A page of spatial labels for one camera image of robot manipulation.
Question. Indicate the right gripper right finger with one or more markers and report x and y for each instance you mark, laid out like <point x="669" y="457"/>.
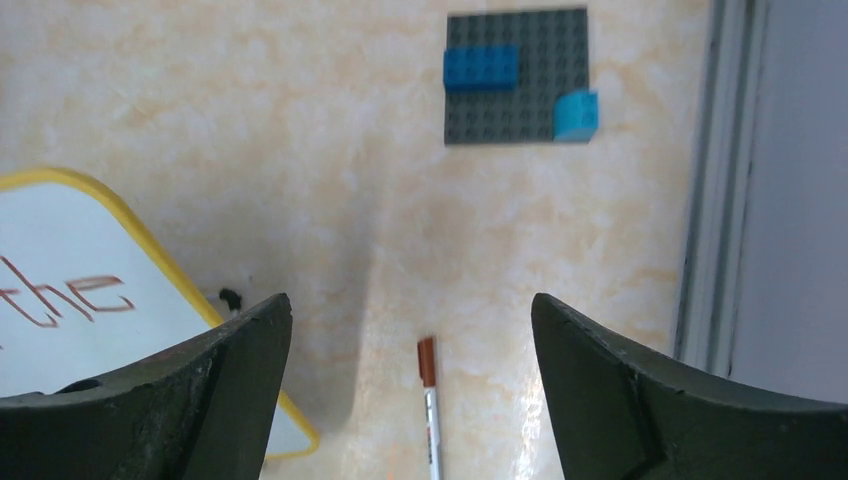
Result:
<point x="621" y="410"/>

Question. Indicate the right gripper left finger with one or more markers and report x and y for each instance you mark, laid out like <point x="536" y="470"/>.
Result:
<point x="201" y="409"/>

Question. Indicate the yellow framed whiteboard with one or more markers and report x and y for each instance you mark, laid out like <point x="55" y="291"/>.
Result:
<point x="85" y="286"/>

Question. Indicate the white marker pen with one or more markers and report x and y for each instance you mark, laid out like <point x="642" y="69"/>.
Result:
<point x="433" y="433"/>

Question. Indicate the red marker cap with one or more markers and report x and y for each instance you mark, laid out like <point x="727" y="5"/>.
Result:
<point x="426" y="361"/>

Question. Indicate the light blue lego brick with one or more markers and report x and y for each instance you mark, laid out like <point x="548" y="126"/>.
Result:
<point x="576" y="117"/>

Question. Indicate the blue lego brick on plate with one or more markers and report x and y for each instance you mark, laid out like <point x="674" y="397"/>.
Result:
<point x="481" y="68"/>

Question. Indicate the grey aluminium frame post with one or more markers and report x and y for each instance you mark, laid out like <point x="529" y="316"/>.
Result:
<point x="722" y="164"/>

